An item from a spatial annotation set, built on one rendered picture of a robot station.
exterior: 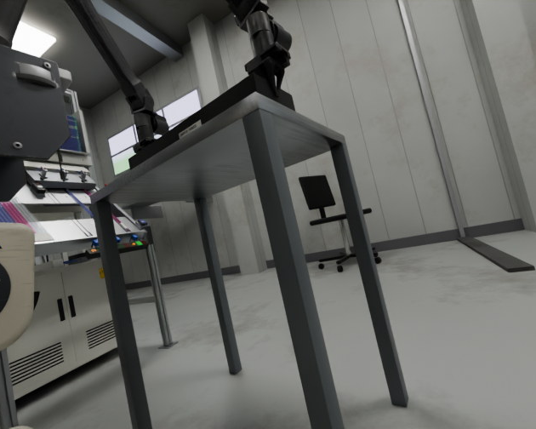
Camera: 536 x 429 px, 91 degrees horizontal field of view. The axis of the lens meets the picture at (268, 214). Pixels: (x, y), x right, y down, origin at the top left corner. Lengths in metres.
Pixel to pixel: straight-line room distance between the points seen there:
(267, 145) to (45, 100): 0.34
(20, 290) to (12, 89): 0.27
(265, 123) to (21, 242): 0.39
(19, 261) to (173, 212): 4.62
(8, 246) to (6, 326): 0.10
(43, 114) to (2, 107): 0.04
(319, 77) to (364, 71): 0.57
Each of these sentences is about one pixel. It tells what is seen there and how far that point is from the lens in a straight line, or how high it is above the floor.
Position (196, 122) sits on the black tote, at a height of 0.89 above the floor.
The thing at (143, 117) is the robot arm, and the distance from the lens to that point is 1.11.
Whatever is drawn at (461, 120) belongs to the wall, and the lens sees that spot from 3.69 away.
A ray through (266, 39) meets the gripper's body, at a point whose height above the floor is 1.01.
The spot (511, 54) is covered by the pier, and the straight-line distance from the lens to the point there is 3.64.
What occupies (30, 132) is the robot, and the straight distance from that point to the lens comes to 0.50.
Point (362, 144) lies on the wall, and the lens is 3.62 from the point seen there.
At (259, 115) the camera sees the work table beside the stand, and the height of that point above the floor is 0.76.
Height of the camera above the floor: 0.57
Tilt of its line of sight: 3 degrees up
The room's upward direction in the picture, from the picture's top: 13 degrees counter-clockwise
